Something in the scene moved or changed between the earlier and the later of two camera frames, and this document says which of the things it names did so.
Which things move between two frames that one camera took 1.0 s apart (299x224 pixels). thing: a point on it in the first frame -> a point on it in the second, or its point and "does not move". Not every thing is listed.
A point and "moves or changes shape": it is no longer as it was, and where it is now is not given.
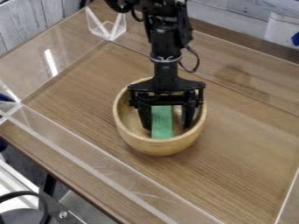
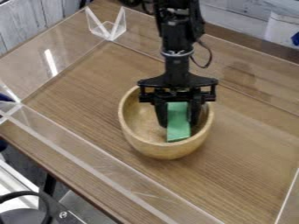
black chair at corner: (51, 213) does not move
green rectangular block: (162, 122) moves or changes shape
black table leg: (51, 184) does not move
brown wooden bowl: (138, 136) moves or changes shape
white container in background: (284, 25) does not move
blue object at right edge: (294, 38) does not move
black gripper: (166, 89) -> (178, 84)
